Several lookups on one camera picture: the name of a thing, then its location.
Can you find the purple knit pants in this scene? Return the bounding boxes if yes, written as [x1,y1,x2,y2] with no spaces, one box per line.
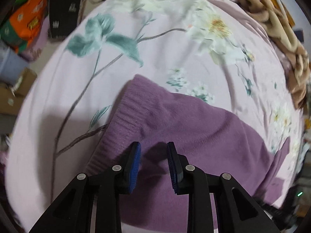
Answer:
[86,75,289,232]

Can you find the pink floral duvet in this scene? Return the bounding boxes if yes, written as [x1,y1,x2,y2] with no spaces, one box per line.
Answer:
[5,0,303,231]

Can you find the brown cardboard box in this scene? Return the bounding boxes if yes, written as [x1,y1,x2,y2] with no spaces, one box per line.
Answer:
[0,68,37,116]

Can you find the brown fleece blanket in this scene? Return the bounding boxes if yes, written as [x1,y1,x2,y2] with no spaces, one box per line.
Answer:
[238,0,310,109]

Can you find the orange cardboard box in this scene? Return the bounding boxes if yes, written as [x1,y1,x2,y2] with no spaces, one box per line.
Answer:
[1,0,47,54]

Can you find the black bag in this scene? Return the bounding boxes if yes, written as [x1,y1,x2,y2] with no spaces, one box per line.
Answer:
[48,0,83,41]

